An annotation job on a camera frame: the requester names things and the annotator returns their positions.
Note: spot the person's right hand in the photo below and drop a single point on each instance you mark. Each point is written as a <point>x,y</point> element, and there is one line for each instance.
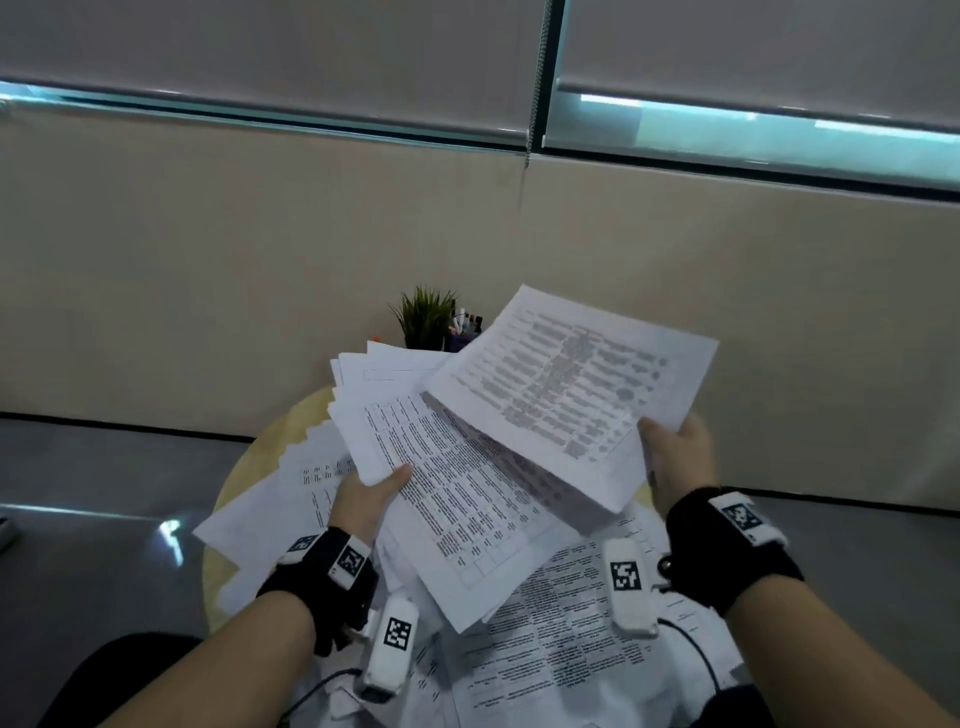
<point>682,465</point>

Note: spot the person's left hand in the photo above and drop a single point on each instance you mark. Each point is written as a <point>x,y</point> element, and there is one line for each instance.
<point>360,510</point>

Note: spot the pile of printed papers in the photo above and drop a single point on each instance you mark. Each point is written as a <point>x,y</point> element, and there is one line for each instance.
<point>562,645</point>

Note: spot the person's left forearm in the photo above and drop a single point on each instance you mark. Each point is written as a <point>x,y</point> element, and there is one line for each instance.
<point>225,675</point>

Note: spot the person's right forearm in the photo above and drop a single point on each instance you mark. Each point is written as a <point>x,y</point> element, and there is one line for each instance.
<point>810,660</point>

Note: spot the black left wrist band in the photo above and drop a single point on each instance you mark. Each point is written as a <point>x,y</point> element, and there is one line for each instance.
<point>315,585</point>

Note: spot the black wrist band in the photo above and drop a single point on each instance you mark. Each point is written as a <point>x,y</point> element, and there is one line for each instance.
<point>315,585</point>
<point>712,562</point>

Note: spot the black right wrist band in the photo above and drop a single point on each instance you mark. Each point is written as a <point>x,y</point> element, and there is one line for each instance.
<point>712,562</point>

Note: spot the round wooden table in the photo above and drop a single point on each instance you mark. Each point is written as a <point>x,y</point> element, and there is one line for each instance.
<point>247,465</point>

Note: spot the green potted plant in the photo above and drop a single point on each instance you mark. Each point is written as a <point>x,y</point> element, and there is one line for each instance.
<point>424,315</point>

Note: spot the bunch of marker pens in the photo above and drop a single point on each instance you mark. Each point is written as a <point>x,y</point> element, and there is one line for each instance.
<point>461,322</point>

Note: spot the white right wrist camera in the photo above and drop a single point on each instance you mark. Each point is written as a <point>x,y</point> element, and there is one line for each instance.
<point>626,577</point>

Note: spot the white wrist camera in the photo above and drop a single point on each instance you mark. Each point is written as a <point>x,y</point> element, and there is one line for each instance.
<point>394,637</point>
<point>626,577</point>

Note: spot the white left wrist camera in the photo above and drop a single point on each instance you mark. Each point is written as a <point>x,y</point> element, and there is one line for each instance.
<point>394,637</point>

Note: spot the window with black frame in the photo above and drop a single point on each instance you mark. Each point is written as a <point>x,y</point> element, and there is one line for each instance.
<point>750,139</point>

